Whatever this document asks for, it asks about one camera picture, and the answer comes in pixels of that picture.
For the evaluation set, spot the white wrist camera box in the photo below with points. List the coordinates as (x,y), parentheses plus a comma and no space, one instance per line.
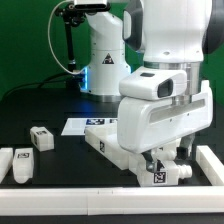
(154,84)

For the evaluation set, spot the white front rail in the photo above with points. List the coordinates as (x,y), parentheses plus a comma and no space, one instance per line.
(122,201)

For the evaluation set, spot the white right rail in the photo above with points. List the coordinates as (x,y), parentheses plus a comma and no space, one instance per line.
(211,166)

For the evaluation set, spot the black camera stand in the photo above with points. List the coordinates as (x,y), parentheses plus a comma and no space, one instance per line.
(72,18)

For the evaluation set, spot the white block left edge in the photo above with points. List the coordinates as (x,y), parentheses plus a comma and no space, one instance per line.
(6,158)

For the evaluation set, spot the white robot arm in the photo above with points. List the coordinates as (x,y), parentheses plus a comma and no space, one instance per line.
(171,35)

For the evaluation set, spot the white tag sheet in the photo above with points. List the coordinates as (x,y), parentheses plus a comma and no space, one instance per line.
(76,126)

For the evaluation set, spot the white square table top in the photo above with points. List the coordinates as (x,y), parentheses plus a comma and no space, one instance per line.
(104,140)

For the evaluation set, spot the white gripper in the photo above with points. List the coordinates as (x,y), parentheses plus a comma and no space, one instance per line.
(143,125)

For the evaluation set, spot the white rail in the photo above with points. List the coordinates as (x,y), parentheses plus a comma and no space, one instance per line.
(211,166)
(122,201)

